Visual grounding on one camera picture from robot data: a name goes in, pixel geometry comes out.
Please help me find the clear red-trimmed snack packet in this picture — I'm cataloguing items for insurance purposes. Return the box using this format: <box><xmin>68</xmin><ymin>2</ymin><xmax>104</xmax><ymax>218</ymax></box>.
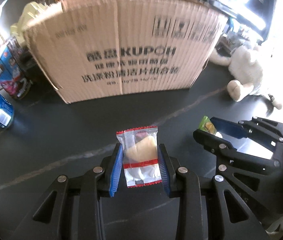
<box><xmin>116</xmin><ymin>126</ymin><xmax>161</xmax><ymax>188</ymax></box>

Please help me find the large cardboard box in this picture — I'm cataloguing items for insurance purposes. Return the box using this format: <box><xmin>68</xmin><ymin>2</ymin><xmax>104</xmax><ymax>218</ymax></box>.
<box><xmin>23</xmin><ymin>0</ymin><xmax>228</xmax><ymax>103</ymax></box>

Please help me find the white plush toy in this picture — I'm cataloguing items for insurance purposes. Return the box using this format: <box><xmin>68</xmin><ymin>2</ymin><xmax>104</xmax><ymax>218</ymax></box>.
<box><xmin>209</xmin><ymin>44</ymin><xmax>282</xmax><ymax>109</ymax></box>

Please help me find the green snack packet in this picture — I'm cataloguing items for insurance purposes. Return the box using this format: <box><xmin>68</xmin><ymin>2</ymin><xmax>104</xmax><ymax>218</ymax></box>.
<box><xmin>198</xmin><ymin>116</ymin><xmax>217</xmax><ymax>135</ymax></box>

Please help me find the blue and red snack box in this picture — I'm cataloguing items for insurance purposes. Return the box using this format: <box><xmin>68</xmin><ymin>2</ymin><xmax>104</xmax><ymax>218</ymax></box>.
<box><xmin>0</xmin><ymin>36</ymin><xmax>31</xmax><ymax>100</ymax></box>

